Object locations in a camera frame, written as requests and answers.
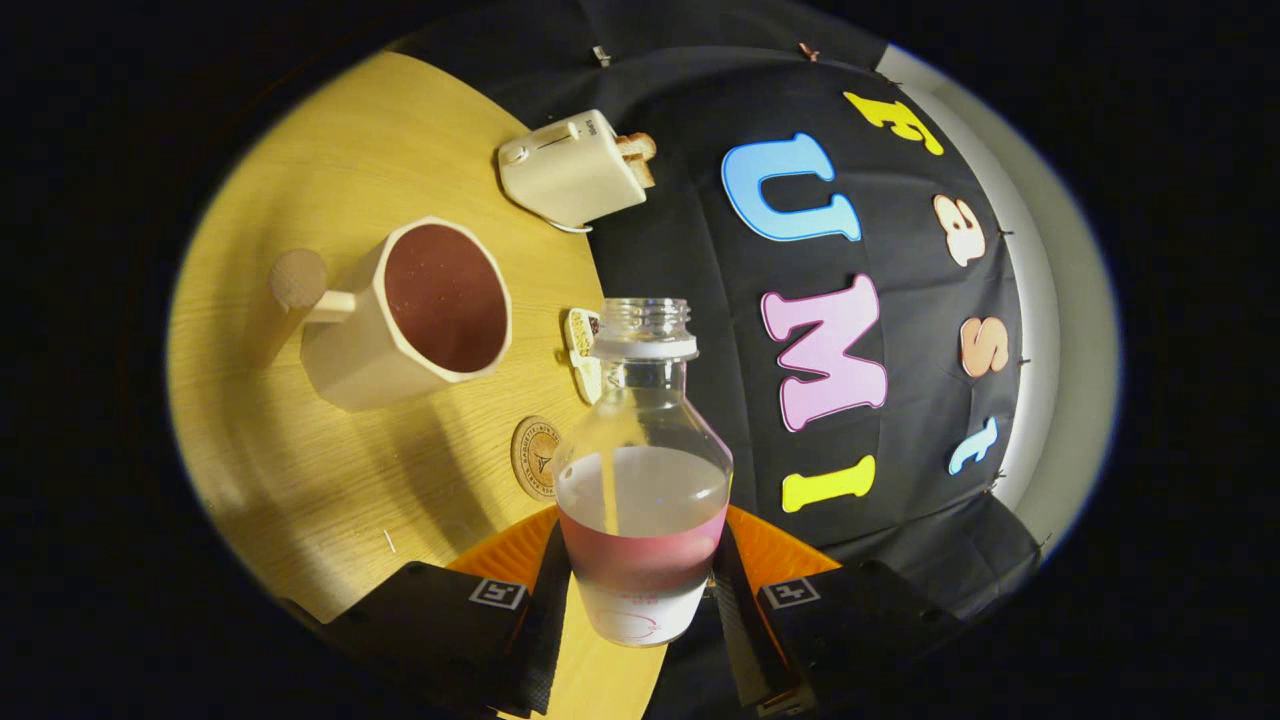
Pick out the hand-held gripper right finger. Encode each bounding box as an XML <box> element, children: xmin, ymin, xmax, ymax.
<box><xmin>712</xmin><ymin>505</ymin><xmax>971</xmax><ymax>719</ymax></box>

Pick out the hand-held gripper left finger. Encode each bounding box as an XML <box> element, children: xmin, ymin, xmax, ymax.
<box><xmin>285</xmin><ymin>505</ymin><xmax>573</xmax><ymax>719</ymax></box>

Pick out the clear juice bottle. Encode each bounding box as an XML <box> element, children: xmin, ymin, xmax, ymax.
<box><xmin>553</xmin><ymin>297</ymin><xmax>734</xmax><ymax>648</ymax></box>

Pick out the round wooden coaster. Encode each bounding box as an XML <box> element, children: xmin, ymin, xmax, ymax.
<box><xmin>511</xmin><ymin>416</ymin><xmax>563</xmax><ymax>501</ymax></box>

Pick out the cream cup with wooden handle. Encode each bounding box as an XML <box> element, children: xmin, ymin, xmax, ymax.
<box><xmin>268</xmin><ymin>216</ymin><xmax>514</xmax><ymax>413</ymax></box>

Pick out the wooden table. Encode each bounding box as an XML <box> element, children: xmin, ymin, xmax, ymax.
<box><xmin>168</xmin><ymin>50</ymin><xmax>666</xmax><ymax>720</ymax></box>

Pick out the white divided seed dish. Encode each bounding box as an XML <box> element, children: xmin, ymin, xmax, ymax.
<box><xmin>562</xmin><ymin>307</ymin><xmax>604</xmax><ymax>406</ymax></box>

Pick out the black backdrop cloth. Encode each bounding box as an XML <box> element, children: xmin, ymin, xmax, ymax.
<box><xmin>390</xmin><ymin>0</ymin><xmax>1046</xmax><ymax>720</ymax></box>

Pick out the cream toaster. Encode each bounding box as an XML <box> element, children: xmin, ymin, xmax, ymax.
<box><xmin>497</xmin><ymin>109</ymin><xmax>649</xmax><ymax>229</ymax></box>

